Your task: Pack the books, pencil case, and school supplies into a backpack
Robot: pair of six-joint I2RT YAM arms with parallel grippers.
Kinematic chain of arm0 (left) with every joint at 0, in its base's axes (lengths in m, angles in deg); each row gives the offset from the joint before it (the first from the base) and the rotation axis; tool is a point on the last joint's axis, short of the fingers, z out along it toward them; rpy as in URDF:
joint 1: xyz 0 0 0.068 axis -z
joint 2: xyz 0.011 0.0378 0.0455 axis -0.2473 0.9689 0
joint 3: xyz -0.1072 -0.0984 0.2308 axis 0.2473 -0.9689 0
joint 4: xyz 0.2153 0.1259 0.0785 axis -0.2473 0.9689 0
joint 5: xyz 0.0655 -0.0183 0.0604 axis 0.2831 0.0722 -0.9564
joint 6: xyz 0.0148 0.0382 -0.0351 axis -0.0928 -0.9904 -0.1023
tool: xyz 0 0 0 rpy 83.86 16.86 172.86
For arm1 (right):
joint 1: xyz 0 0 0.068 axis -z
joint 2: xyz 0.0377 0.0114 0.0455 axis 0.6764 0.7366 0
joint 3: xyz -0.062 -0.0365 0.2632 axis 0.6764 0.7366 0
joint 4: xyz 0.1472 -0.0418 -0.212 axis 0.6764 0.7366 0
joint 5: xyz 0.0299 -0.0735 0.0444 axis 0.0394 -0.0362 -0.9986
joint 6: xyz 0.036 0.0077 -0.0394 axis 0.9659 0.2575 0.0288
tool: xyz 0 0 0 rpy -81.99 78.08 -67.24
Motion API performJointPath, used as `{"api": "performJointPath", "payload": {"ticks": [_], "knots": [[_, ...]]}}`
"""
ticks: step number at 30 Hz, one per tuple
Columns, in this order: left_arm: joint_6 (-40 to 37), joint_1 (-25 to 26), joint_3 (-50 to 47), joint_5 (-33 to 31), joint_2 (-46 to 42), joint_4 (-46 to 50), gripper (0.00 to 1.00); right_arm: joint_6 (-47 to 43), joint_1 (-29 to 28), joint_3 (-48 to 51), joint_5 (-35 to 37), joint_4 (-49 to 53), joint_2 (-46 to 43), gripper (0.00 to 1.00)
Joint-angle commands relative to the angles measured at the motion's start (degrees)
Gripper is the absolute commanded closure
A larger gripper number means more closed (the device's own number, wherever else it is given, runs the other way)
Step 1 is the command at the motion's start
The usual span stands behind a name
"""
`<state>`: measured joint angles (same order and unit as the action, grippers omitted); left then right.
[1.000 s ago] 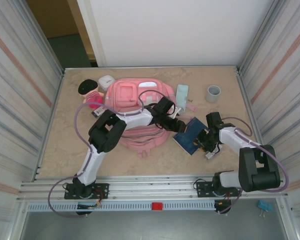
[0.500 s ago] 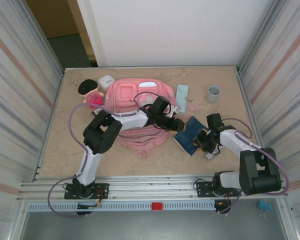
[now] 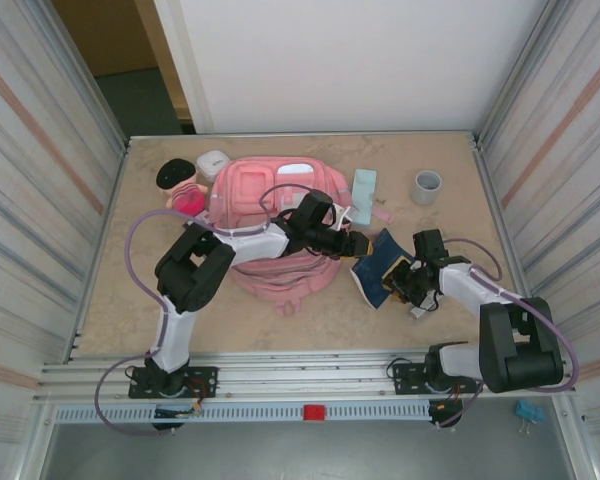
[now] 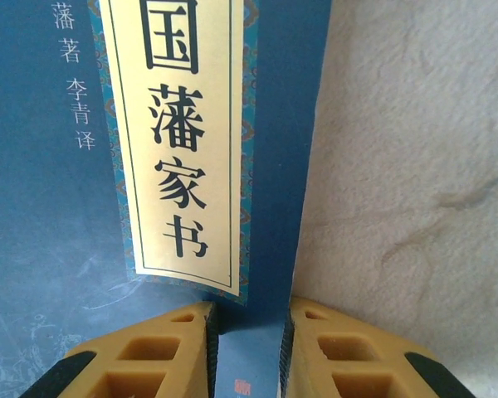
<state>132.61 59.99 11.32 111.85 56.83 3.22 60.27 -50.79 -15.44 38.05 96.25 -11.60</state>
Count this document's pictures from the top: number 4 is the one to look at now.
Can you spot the blue book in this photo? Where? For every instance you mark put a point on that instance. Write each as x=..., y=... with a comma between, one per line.
x=45, y=166

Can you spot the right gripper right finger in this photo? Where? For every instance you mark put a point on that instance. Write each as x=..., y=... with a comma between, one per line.
x=348, y=360

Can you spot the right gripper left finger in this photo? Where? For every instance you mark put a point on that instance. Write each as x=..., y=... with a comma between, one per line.
x=149, y=365

